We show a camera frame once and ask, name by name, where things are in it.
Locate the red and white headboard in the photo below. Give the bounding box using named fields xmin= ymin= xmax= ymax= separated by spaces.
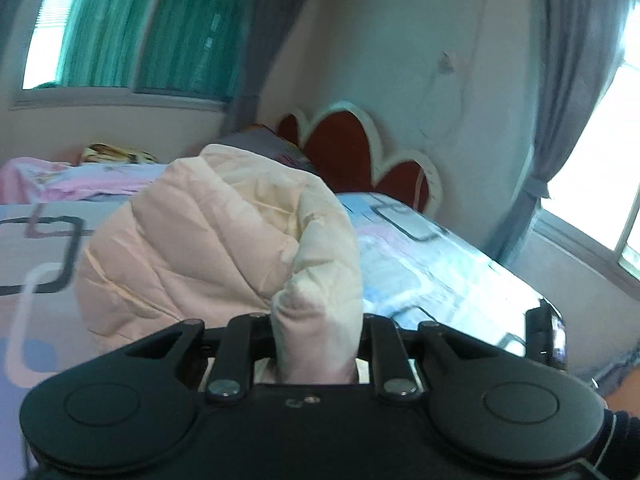
xmin=275 ymin=101 xmax=442 ymax=214

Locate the pink blanket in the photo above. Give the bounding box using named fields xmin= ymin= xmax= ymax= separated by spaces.
xmin=0 ymin=156 xmax=172 ymax=205

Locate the green curtain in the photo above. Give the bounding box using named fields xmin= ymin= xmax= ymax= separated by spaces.
xmin=59 ymin=0 xmax=246 ymax=104

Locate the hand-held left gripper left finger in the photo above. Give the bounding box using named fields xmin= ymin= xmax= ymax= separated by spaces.
xmin=122 ymin=312 xmax=274 ymax=403

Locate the bed with patterned sheet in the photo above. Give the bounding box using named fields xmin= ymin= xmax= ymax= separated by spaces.
xmin=0 ymin=125 xmax=567 ymax=461

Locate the tied grey curtain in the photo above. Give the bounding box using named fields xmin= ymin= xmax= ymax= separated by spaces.
xmin=494 ymin=0 xmax=632 ymax=267

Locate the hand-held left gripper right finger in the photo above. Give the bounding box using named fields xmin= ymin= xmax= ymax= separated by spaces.
xmin=362 ymin=312 xmax=507 ymax=402

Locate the cream puffer jacket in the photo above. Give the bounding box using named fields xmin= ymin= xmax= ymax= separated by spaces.
xmin=75 ymin=144 xmax=365 ymax=386

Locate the yellow printed cloth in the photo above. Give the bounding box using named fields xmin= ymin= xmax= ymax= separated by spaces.
xmin=80 ymin=142 xmax=162 ymax=165

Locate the bright side window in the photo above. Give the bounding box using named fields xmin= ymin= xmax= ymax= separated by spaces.
xmin=531 ymin=54 xmax=640 ymax=292

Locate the sliding window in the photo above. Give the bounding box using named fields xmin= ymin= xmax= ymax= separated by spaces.
xmin=10 ymin=0 xmax=247 ymax=111

